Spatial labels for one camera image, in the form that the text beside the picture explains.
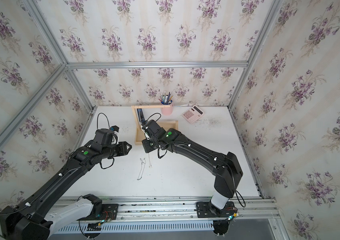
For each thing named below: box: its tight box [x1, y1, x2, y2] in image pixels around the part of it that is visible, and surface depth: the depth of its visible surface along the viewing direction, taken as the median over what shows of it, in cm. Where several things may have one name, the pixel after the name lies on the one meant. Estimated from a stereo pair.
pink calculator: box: [182, 105, 205, 124], surface depth 117 cm
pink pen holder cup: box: [161, 100, 174, 116], surface depth 120 cm
